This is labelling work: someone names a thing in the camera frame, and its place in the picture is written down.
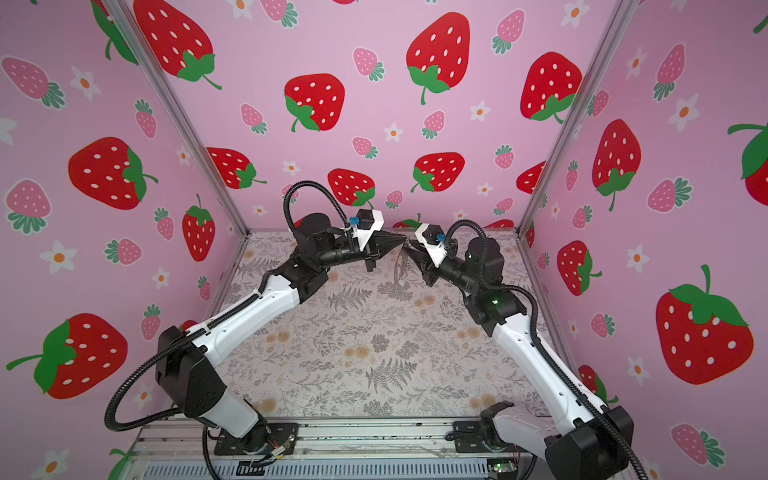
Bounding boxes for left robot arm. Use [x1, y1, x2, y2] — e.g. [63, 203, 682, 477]
[155, 209, 406, 452]

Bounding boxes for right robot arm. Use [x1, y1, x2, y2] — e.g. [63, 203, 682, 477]
[404, 237, 636, 479]

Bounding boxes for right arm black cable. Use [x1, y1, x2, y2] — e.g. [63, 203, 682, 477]
[443, 218, 490, 265]

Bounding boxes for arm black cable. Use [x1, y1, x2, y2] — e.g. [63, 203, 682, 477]
[283, 180, 350, 229]
[443, 218, 490, 265]

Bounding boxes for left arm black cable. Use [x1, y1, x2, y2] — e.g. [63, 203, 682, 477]
[283, 180, 350, 229]

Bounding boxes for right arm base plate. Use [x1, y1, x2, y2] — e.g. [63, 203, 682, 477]
[445, 420, 527, 453]

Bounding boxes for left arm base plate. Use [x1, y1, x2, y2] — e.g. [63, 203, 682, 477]
[214, 422, 300, 457]

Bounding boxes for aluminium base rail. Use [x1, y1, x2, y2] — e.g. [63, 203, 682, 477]
[111, 417, 553, 479]

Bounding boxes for right aluminium corner post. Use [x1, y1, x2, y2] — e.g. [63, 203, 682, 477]
[516, 0, 640, 234]

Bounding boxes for aluminium corner post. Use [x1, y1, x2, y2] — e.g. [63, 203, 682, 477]
[516, 0, 640, 234]
[105, 0, 250, 237]

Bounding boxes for left aluminium corner post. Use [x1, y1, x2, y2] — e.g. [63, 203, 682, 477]
[105, 0, 250, 237]

